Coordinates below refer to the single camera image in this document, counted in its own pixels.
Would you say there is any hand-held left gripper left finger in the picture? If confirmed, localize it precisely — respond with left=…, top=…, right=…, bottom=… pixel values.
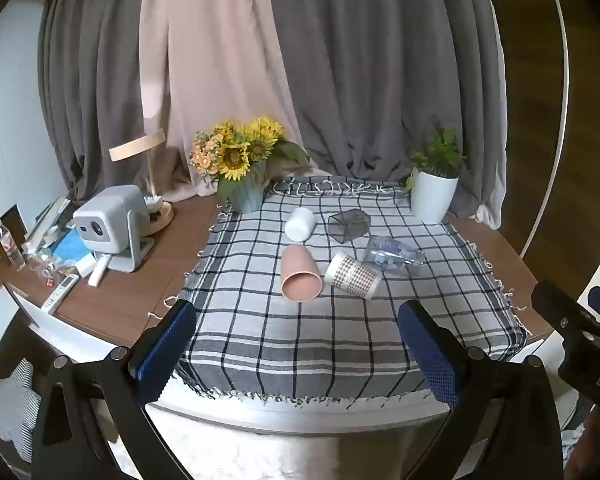
left=30, top=299, right=198, bottom=480

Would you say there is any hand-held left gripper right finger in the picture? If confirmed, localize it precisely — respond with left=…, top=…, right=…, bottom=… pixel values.
left=398, top=299, right=565, bottom=480

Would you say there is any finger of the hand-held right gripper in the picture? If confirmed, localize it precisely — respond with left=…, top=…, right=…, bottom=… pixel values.
left=531, top=280, right=600, bottom=343

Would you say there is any houndstooth patterned cup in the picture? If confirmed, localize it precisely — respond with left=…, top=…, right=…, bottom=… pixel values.
left=324, top=252, right=382, bottom=301

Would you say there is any dark transparent square cup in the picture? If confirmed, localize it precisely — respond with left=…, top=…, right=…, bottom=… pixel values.
left=328, top=208, right=371, bottom=245

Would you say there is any pink cup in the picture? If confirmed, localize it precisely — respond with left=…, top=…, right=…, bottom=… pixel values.
left=280, top=243, right=325, bottom=303

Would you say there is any white cup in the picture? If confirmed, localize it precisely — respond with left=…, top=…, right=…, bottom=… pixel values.
left=285, top=207, right=315, bottom=241

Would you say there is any slim white remote control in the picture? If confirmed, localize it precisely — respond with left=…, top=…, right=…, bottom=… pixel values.
left=88, top=254, right=112, bottom=287

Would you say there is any plaid tablecloth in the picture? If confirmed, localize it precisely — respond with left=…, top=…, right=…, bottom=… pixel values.
left=150, top=176, right=533, bottom=406

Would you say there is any grey projector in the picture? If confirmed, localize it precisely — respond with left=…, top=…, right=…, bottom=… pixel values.
left=73, top=185, right=155, bottom=273

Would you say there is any striped cloth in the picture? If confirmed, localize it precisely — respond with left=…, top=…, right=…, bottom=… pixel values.
left=0, top=359, right=43, bottom=452

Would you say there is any green plant in white pot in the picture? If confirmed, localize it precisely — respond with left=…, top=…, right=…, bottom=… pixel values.
left=402, top=127, right=468, bottom=225

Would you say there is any wooden desk lamp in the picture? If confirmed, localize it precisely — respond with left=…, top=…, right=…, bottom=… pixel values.
left=109, top=129, right=175, bottom=236

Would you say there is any grey ribbed vase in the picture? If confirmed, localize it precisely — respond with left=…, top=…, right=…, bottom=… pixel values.
left=227, top=160, right=269, bottom=214

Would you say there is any clear water bottle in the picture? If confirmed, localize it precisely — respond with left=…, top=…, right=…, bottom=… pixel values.
left=0, top=220, right=26, bottom=272

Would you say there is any sunflower bouquet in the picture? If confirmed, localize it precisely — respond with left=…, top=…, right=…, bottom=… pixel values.
left=190, top=116, right=311, bottom=206

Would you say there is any grey curtain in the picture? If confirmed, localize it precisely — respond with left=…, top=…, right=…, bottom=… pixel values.
left=265, top=0, right=508, bottom=228
left=37, top=0, right=173, bottom=206

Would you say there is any pink curtain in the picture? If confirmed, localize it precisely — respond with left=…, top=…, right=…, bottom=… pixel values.
left=139, top=0, right=311, bottom=201

